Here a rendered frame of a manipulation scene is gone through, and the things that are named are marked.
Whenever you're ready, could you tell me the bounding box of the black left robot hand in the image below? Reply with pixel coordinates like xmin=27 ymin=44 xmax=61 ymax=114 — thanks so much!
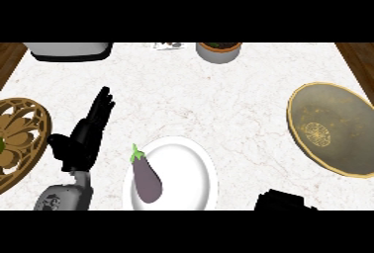
xmin=47 ymin=86 xmax=117 ymax=173

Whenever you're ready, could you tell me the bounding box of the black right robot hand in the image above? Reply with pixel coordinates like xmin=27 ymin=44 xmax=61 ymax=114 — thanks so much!
xmin=253 ymin=189 xmax=318 ymax=211

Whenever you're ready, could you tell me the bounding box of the white plate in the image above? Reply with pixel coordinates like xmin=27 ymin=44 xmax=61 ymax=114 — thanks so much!
xmin=121 ymin=135 xmax=219 ymax=211

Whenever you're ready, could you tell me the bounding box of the grey bowl with gold rim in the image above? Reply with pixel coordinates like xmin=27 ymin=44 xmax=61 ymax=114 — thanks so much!
xmin=287 ymin=81 xmax=374 ymax=179

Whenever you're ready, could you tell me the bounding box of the carved wooden tray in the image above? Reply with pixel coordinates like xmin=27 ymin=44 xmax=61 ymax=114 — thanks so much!
xmin=0 ymin=97 xmax=55 ymax=196

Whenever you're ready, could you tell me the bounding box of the purple eggplant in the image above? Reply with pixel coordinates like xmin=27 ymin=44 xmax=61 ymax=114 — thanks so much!
xmin=129 ymin=143 xmax=164 ymax=205

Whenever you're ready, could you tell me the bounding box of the white appliance with black base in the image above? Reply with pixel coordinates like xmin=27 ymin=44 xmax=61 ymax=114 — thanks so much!
xmin=22 ymin=42 xmax=114 ymax=63

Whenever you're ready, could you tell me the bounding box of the grey pot with brown rim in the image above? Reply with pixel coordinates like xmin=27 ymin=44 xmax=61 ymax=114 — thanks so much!
xmin=194 ymin=42 xmax=244 ymax=65

